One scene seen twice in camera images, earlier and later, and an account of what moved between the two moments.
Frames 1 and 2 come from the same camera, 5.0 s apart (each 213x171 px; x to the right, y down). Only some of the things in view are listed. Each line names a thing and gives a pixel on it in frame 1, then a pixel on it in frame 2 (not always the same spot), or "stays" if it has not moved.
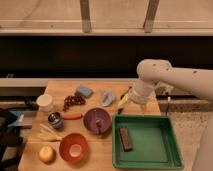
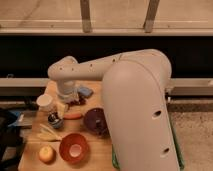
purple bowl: (97, 120) stays
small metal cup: (55, 120) stays
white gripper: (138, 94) to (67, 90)
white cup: (44, 101) stays
